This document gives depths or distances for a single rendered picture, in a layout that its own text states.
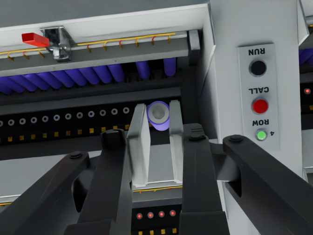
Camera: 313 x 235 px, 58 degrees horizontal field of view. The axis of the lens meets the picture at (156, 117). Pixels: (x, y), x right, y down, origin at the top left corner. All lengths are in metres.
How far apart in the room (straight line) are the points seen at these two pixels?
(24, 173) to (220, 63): 0.27
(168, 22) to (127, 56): 0.07
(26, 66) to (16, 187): 0.15
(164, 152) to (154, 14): 0.16
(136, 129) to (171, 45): 0.23
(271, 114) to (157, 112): 0.18
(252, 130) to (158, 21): 0.17
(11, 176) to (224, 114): 0.27
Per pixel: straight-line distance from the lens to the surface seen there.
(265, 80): 0.34
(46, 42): 0.32
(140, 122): 0.17
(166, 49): 0.37
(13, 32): 0.38
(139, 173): 0.15
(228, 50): 0.33
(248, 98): 0.34
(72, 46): 0.39
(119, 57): 0.37
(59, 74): 0.43
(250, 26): 0.34
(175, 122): 0.16
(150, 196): 0.43
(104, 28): 0.36
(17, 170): 0.40
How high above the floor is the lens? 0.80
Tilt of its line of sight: 8 degrees up
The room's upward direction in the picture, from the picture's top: 174 degrees clockwise
